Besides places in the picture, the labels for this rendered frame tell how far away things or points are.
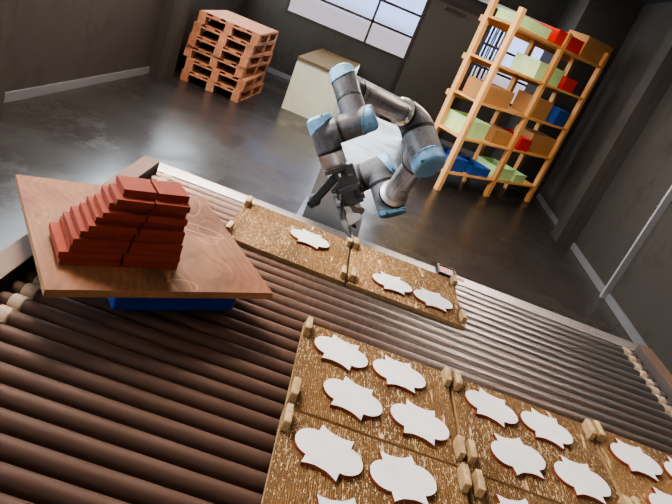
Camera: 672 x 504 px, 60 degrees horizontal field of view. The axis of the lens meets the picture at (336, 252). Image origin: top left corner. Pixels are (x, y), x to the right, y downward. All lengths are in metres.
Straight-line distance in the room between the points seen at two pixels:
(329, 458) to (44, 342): 0.60
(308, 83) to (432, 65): 2.86
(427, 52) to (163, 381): 9.45
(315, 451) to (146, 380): 0.36
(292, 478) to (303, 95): 7.39
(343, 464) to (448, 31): 9.52
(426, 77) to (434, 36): 0.66
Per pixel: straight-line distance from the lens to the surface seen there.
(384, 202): 2.28
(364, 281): 1.90
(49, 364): 1.25
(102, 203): 1.29
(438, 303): 1.96
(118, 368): 1.26
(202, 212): 1.69
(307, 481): 1.14
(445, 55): 10.39
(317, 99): 8.25
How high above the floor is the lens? 1.72
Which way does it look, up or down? 23 degrees down
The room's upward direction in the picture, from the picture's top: 23 degrees clockwise
